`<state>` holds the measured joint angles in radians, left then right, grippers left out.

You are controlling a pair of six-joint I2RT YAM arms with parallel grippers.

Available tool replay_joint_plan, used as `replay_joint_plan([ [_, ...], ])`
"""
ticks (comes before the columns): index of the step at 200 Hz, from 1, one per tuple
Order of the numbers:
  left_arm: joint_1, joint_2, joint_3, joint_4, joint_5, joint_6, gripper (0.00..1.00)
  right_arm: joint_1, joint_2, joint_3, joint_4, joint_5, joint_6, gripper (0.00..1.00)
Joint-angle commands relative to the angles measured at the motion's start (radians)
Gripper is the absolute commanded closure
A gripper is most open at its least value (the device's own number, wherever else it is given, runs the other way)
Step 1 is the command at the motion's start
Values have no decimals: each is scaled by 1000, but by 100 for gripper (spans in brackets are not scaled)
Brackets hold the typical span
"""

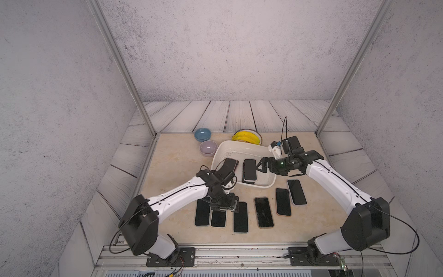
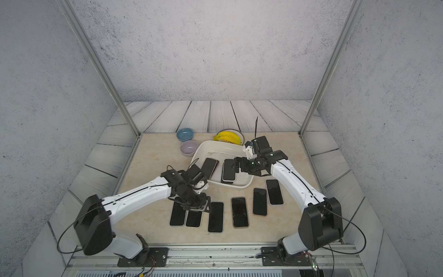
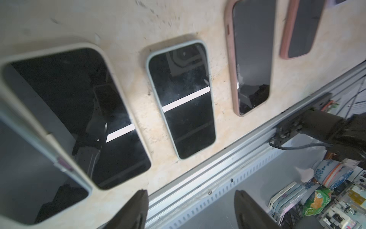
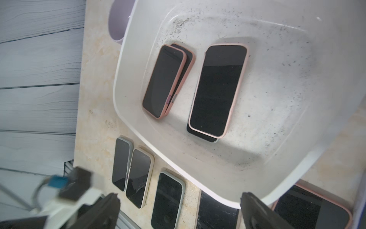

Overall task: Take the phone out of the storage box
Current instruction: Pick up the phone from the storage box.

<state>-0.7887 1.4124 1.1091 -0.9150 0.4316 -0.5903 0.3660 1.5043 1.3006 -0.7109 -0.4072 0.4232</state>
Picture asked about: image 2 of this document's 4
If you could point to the black phone dark case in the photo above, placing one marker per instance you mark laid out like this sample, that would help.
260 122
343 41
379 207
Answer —
216 218

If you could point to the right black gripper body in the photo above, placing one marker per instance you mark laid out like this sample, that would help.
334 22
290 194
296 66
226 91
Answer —
250 165

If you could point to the aluminium mounting rail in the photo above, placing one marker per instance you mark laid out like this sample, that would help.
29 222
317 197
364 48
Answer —
218 260

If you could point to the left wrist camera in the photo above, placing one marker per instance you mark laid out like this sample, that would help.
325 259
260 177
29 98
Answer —
197 178

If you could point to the blue ceramic bowl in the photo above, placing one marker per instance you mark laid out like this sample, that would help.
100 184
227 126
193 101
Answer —
185 134

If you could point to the plate with yellow bananas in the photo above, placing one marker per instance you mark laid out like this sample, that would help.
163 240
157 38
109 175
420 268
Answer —
232 136

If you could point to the black phone red case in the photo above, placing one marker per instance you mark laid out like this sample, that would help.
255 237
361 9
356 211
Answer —
208 168

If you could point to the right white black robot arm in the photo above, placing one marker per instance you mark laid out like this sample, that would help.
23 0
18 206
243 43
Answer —
321 222

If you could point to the black phone grey case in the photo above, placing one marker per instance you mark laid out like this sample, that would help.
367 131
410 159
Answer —
274 192

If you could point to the black phone white case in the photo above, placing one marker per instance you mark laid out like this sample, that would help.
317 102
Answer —
194 219

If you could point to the black phone light blue case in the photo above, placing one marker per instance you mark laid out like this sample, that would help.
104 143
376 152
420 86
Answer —
178 215

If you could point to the black phone thin case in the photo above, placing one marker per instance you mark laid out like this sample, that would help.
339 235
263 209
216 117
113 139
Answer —
228 167

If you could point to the left metal frame post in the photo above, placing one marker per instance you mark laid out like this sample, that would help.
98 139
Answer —
84 40

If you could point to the metal frame post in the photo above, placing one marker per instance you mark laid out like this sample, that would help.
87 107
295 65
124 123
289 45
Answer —
333 61
84 40

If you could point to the black phone cream case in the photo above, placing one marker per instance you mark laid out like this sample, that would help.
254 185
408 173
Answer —
260 202

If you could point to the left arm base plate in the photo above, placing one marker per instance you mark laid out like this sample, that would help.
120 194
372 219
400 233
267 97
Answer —
148 258

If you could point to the purple ceramic bowl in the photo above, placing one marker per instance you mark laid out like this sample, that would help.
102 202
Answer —
188 148

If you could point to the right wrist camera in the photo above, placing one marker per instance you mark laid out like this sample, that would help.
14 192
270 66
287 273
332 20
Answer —
257 147

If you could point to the white plastic storage box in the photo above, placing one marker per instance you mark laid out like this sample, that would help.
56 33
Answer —
221 151

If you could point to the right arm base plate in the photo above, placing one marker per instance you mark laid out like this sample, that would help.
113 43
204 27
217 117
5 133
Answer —
277 256

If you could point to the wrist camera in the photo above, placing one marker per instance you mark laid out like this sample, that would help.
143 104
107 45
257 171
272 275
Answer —
257 147
197 178

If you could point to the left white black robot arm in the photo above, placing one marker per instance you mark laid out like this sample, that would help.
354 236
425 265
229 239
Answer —
95 223

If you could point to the black phone pink case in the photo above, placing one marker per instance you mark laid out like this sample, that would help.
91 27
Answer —
240 214

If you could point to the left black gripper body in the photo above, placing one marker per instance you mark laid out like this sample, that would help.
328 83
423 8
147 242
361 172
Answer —
196 201

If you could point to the right metal frame post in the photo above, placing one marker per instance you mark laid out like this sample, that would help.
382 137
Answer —
333 61

